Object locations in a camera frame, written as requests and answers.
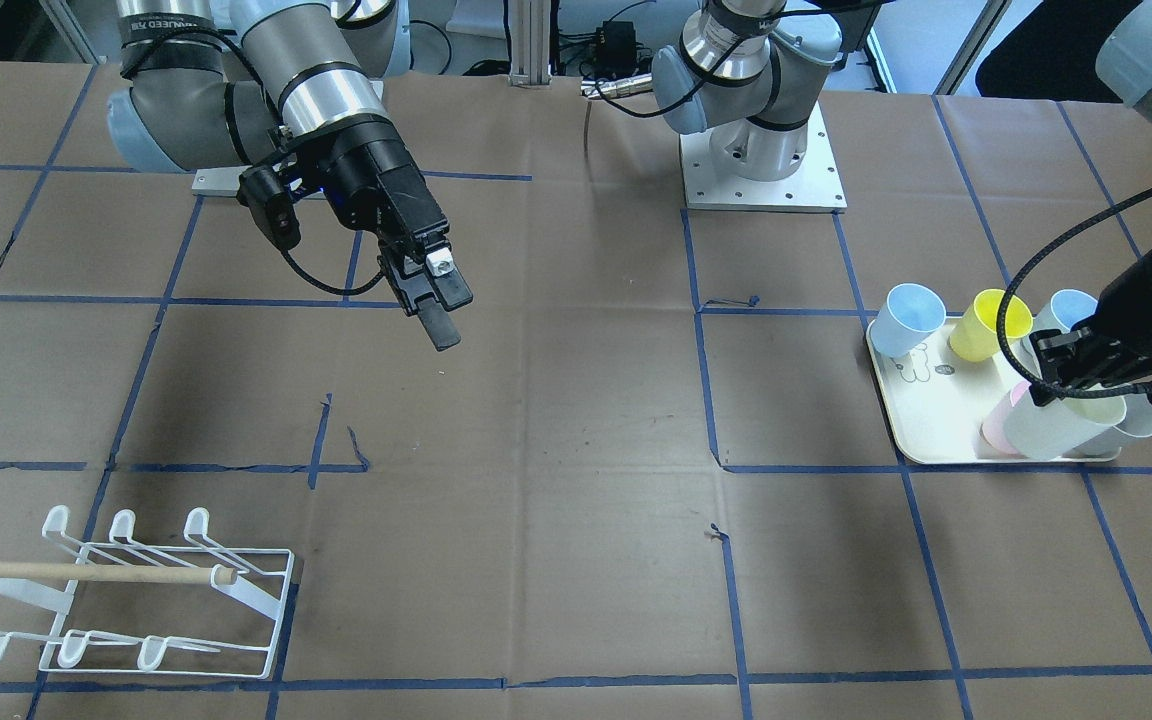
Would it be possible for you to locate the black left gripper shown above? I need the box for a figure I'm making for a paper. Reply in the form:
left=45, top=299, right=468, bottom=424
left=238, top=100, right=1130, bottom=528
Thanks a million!
left=1028, top=240, right=1152, bottom=411

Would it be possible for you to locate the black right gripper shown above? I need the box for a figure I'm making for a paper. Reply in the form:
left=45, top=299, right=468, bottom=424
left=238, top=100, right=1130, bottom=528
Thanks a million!
left=285, top=115, right=473, bottom=353

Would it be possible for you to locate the white ikea cup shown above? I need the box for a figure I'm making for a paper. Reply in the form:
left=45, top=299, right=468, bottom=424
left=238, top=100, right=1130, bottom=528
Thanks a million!
left=998, top=381, right=1126, bottom=461

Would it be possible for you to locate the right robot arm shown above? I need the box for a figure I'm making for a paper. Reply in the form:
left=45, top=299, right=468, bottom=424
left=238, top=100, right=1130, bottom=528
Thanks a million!
left=108, top=1, right=473, bottom=350

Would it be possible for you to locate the light blue cup far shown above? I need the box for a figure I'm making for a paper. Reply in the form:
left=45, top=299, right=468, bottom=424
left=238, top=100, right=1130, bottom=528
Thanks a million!
left=1030, top=288, right=1098, bottom=334

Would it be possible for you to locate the light blue cup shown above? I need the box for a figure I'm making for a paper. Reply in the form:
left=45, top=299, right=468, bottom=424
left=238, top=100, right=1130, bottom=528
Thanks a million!
left=1030, top=288, right=1098, bottom=334
left=869, top=283, right=946, bottom=357

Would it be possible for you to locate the grey cup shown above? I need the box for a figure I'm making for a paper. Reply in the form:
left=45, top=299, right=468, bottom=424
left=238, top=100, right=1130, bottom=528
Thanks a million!
left=1075, top=395, right=1152, bottom=457

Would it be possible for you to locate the yellow cup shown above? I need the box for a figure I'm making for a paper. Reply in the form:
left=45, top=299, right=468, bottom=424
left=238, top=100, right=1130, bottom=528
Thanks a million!
left=948, top=288, right=1034, bottom=363

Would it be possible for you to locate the pink cup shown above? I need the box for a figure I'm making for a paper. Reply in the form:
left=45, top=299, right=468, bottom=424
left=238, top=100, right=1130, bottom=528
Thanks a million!
left=980, top=381, right=1029, bottom=456

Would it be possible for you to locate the light blue cup near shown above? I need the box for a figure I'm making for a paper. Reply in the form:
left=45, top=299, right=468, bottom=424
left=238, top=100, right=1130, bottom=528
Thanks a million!
left=869, top=283, right=946, bottom=357

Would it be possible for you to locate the cream rabbit tray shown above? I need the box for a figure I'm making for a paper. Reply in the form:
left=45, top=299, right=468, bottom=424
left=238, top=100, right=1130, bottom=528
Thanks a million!
left=866, top=314, right=1124, bottom=467

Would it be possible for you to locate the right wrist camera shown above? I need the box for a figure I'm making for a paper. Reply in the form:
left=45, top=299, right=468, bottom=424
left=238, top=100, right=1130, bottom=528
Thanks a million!
left=236, top=165, right=302, bottom=252

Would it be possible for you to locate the white wire cup rack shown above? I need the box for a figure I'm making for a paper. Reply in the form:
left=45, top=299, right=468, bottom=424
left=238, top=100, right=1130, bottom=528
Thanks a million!
left=0, top=505, right=298, bottom=682

